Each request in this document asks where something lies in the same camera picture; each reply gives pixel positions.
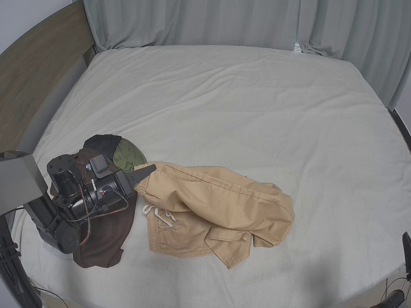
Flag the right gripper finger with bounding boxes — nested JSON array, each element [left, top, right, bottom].
[[402, 232, 411, 277]]

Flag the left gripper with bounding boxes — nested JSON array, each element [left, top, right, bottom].
[[83, 163, 157, 212]]

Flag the beige shorts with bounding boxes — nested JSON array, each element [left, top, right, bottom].
[[133, 162, 295, 270]]

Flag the bed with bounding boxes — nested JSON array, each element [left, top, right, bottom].
[[0, 0, 411, 308]]

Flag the green garment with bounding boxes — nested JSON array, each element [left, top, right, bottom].
[[112, 139, 147, 172]]

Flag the black garment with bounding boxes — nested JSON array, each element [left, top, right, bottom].
[[83, 134, 122, 160]]

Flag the brown garment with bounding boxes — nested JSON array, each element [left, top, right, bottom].
[[53, 151, 135, 269]]

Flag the grey-green curtain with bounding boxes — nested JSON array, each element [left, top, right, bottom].
[[79, 0, 302, 53], [297, 0, 411, 108]]

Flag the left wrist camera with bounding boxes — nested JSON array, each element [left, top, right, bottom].
[[88, 154, 113, 178]]

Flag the black cable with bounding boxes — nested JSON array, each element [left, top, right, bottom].
[[30, 284, 69, 308]]

